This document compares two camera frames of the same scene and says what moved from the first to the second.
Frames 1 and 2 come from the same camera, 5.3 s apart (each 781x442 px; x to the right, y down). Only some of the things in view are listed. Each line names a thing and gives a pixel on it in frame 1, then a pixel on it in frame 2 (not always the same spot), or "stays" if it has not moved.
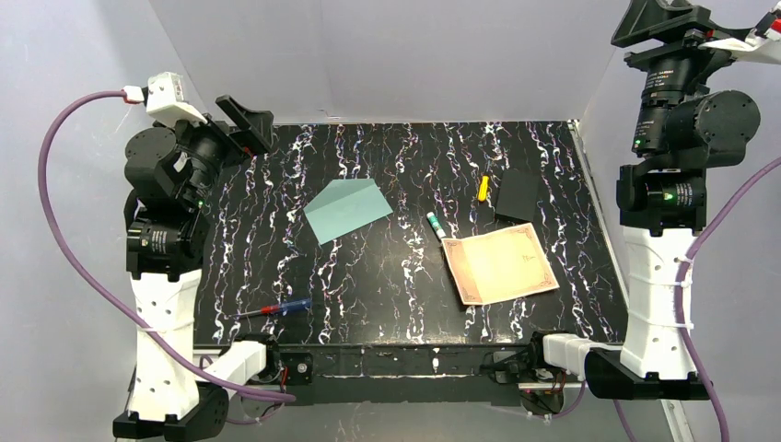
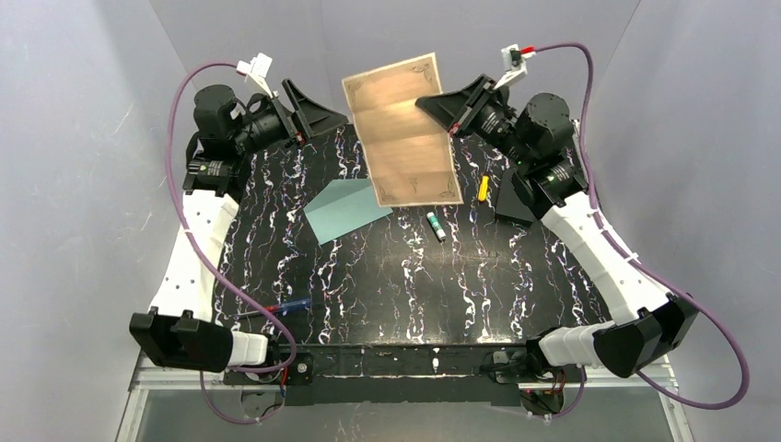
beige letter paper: x=500 y=265 → x=410 y=152
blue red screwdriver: x=283 y=308 stays
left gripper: x=237 y=131 → x=291 y=114
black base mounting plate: x=396 y=374 stays
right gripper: x=665 y=53 → x=474 y=106
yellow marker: x=483 y=188 stays
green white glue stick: x=436 y=225 stays
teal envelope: x=344 y=205 stays
